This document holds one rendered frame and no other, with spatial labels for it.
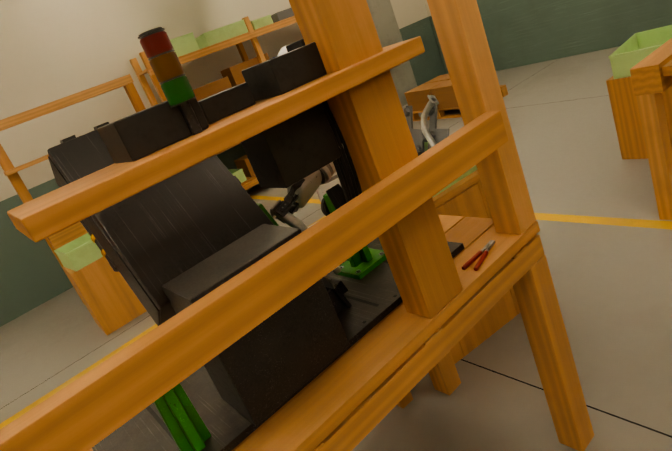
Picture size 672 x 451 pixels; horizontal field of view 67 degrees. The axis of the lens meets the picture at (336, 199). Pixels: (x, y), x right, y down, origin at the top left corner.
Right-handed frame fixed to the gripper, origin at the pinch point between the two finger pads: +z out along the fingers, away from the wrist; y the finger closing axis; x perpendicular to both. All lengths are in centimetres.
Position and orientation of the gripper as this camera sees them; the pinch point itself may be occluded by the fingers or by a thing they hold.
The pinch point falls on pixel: (283, 211)
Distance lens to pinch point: 142.4
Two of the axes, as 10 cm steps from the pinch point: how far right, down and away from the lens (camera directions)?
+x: 8.3, 4.9, -2.6
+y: 0.3, -5.0, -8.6
